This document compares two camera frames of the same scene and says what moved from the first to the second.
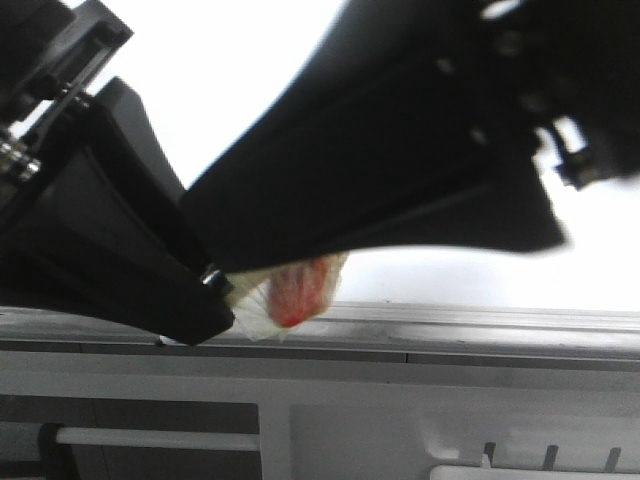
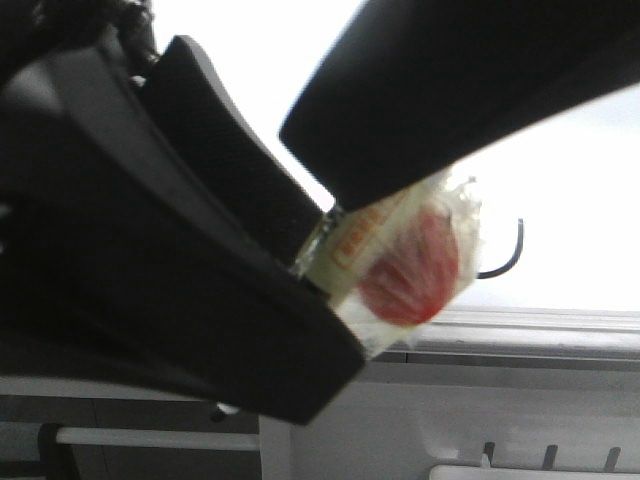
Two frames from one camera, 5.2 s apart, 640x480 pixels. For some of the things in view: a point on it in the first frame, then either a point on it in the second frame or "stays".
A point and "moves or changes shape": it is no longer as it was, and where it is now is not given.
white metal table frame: (135, 416) stays
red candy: (270, 301) moves or changes shape
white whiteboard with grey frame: (193, 69) stays
